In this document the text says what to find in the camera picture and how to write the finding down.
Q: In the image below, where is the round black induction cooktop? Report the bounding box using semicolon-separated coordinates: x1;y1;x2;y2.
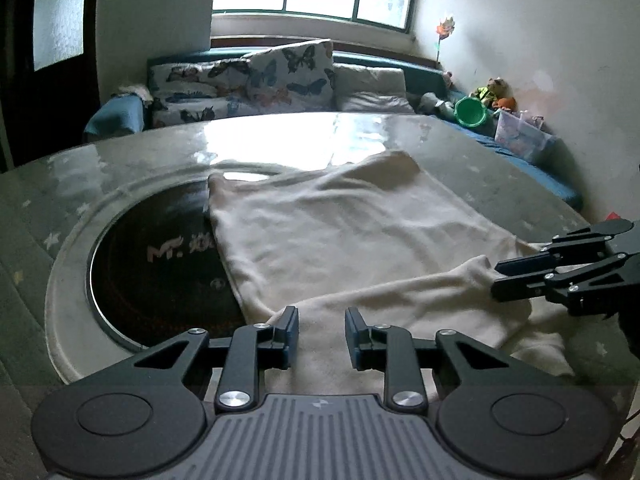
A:
89;180;261;351

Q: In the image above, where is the green bucket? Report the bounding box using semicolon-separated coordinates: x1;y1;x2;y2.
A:
454;96;490;128

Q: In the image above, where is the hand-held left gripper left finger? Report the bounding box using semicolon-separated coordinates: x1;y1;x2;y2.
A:
75;306;300;414

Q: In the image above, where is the grey stuffed toy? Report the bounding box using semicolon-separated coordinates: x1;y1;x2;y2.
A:
417;91;458;121

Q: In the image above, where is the blue blanket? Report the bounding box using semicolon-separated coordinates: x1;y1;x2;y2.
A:
82;95;148;141

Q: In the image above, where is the teal sofa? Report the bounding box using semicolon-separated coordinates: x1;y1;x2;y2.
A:
82;47;583;211

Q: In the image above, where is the dark wooden door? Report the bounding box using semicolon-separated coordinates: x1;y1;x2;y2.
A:
0;0;101;171

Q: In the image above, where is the yellow green stuffed toy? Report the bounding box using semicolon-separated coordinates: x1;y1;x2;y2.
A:
472;77;506;103

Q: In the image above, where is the white pillow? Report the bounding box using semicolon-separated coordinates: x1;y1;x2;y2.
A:
332;65;416;113

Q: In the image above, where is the cream garment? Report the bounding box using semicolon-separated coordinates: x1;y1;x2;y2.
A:
206;150;576;396

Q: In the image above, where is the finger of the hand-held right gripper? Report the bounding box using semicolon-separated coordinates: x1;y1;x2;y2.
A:
492;255;640;317
495;219;633;277

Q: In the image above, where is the clear plastic storage box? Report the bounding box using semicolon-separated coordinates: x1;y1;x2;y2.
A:
494;109;555;163

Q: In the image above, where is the square butterfly print pillow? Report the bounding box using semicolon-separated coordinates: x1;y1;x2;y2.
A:
243;39;336;115

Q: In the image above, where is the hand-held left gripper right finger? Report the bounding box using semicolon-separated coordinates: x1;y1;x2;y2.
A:
345;307;566;414

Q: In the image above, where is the long butterfly print pillow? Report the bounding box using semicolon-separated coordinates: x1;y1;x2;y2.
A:
148;58;251;128

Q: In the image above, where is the cream towel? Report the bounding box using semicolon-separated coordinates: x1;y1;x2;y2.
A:
112;84;153;106

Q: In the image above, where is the colourful pinwheel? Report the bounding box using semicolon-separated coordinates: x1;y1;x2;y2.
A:
434;16;458;63

